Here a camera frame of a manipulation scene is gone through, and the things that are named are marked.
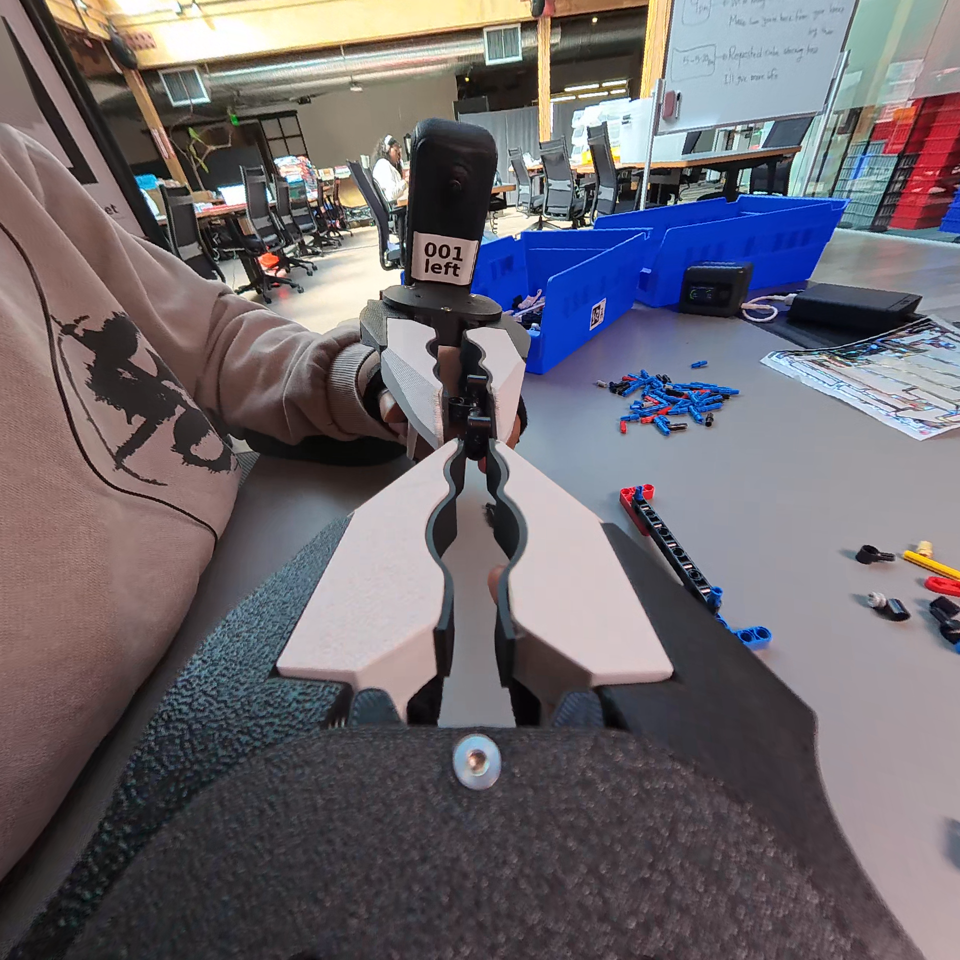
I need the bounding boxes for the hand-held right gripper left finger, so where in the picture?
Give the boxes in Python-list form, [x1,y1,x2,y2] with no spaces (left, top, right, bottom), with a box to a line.
[276,438,466,725]

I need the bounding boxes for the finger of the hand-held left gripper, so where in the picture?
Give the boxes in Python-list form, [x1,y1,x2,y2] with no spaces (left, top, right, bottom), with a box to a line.
[463,326,528,444]
[378,317,445,460]

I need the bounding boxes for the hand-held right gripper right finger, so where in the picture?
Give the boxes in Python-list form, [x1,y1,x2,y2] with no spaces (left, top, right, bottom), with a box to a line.
[486,441,675,725]

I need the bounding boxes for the small black lego axle assembly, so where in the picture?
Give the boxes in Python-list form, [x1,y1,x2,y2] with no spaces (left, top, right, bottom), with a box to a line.
[448,372,496,460]

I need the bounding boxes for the person's left forearm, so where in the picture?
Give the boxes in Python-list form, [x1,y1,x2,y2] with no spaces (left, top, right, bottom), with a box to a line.
[127,225,387,444]

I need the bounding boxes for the heap of loose lego parts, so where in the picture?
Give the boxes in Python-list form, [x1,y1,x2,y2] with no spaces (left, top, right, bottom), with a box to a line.
[506,288,549,331]

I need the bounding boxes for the black blue red lego beam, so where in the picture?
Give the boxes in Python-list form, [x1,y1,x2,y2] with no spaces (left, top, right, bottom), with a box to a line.
[619,483,774,650]

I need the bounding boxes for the pile of blue lego pins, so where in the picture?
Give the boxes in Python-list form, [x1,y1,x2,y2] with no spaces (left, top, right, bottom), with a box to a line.
[596,369,741,438]

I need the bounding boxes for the pile of mixed lego pieces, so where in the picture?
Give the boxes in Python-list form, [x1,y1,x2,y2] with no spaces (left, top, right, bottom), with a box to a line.
[902,540,960,646]

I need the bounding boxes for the colourful lego instruction booklet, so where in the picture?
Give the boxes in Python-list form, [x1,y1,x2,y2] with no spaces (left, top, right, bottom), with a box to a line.
[759,316,960,441]

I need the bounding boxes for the person's left hand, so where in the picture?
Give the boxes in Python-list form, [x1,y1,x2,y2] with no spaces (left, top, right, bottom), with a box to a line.
[371,352,526,451]

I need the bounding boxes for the blue plastic bin with sticker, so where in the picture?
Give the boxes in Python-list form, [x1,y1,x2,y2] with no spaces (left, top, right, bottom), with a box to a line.
[471,227,654,375]

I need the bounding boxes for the black office chair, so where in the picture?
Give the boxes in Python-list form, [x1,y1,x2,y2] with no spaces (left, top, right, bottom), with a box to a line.
[536,136,590,230]
[586,122,622,219]

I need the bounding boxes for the row of black office chairs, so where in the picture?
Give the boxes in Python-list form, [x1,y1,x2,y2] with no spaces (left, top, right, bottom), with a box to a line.
[159,163,355,305]

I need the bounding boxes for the black power bank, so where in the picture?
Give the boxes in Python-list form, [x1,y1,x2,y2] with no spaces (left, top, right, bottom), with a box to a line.
[678,261,755,318]

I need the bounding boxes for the white air vent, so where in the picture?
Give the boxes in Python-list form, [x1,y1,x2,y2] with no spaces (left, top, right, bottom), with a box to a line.
[157,66,213,108]

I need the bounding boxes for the whiteboard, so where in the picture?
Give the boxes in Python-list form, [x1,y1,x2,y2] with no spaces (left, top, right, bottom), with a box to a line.
[654,0,860,138]

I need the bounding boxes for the flat black box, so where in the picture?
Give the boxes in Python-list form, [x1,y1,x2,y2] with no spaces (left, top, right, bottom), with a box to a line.
[787,282,924,336]

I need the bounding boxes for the black framed marker board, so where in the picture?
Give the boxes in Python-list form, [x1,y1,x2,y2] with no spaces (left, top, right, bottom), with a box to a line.
[0,0,170,249]

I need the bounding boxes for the stack of red crates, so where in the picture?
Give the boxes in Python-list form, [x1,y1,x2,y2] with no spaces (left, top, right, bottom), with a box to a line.
[870,93,960,234]

